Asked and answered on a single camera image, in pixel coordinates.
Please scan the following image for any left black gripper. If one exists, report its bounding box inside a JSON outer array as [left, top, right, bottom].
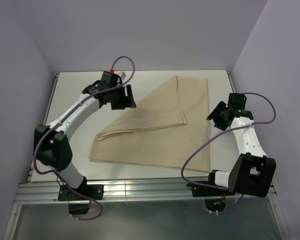
[[108, 84, 135, 110]]

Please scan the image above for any beige cloth wrap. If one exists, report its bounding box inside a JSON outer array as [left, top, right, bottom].
[[89, 76, 211, 172]]

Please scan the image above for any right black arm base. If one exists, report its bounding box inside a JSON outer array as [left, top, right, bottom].
[[186, 183, 235, 198]]

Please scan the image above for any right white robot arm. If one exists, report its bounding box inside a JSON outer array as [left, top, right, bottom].
[[206, 93, 277, 198]]

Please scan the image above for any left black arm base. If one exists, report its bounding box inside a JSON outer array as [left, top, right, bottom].
[[57, 184, 104, 219]]

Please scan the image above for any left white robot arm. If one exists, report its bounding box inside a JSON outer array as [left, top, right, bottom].
[[33, 70, 137, 200]]

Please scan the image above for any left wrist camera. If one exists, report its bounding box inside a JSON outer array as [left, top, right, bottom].
[[116, 71, 127, 79]]

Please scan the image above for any aluminium mounting rail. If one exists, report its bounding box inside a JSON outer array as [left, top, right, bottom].
[[13, 176, 277, 205]]

